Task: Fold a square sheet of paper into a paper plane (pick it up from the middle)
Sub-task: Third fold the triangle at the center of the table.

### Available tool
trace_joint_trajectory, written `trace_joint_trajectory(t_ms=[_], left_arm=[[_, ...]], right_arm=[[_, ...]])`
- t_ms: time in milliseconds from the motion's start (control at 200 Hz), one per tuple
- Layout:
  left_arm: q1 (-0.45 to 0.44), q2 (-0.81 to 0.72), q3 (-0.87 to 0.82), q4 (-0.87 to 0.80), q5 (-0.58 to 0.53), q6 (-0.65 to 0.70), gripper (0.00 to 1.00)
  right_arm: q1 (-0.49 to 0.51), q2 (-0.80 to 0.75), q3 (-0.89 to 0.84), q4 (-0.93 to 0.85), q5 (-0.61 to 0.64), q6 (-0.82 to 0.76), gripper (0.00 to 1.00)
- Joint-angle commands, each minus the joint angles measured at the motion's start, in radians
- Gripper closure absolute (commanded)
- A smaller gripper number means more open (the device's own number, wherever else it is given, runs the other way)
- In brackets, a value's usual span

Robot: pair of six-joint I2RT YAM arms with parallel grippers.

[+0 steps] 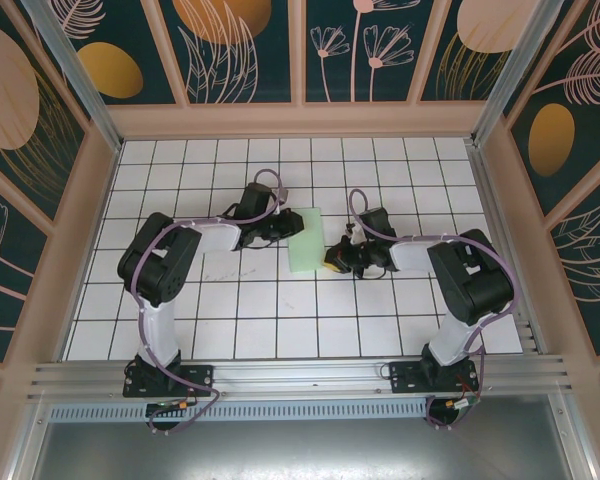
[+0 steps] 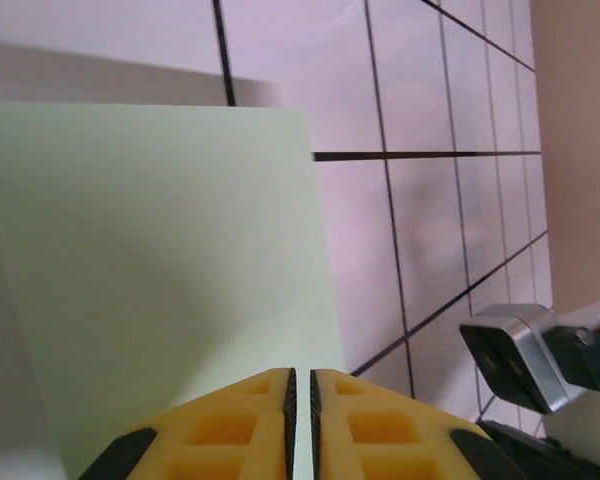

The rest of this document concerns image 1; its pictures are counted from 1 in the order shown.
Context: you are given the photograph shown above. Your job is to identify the light green paper sheet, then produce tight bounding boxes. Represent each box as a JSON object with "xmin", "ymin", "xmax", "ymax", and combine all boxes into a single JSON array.
[{"xmin": 287, "ymin": 206, "xmax": 329, "ymax": 275}]

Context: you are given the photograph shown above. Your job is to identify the small circuit board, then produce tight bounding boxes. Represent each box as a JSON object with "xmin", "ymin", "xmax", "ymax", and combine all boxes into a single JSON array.
[
  {"xmin": 426, "ymin": 396, "xmax": 481, "ymax": 430},
  {"xmin": 144, "ymin": 398, "xmax": 197, "ymax": 435}
]

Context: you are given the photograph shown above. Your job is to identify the aluminium mounting rail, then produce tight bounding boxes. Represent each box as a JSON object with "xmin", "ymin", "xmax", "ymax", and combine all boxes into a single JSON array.
[{"xmin": 27, "ymin": 354, "xmax": 579, "ymax": 401}]

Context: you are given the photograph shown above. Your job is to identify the aluminium side rail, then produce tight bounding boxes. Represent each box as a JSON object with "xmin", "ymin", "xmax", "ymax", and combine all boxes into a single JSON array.
[{"xmin": 467, "ymin": 141, "xmax": 539, "ymax": 354}]

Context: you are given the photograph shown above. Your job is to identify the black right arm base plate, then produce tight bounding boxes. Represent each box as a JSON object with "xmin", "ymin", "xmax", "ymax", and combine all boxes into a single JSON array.
[{"xmin": 388, "ymin": 360, "xmax": 481, "ymax": 396}]

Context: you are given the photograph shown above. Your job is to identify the slotted grey cable duct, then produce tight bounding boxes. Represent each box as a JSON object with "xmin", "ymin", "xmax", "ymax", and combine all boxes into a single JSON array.
[{"xmin": 47, "ymin": 397, "xmax": 431, "ymax": 422}]

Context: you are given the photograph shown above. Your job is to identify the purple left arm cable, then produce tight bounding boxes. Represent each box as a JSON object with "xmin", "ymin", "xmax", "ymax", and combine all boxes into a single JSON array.
[{"xmin": 132, "ymin": 168, "xmax": 289, "ymax": 436}]

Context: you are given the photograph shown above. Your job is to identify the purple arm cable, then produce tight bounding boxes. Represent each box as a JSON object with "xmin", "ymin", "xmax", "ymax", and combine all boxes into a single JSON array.
[
  {"xmin": 132, "ymin": 168, "xmax": 289, "ymax": 436},
  {"xmin": 348, "ymin": 188, "xmax": 519, "ymax": 431}
]

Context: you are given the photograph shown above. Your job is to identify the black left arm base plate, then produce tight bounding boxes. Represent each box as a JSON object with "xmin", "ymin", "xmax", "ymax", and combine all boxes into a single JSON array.
[{"xmin": 122, "ymin": 363, "xmax": 216, "ymax": 399}]

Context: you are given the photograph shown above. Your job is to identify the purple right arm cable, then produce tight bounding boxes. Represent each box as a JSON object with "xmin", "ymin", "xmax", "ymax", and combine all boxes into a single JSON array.
[{"xmin": 348, "ymin": 188, "xmax": 519, "ymax": 431}]

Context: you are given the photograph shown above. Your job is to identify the aluminium corner post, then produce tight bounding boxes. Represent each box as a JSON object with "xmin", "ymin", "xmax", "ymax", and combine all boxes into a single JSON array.
[
  {"xmin": 469, "ymin": 0, "xmax": 576, "ymax": 146},
  {"xmin": 19, "ymin": 0, "xmax": 126, "ymax": 154}
]

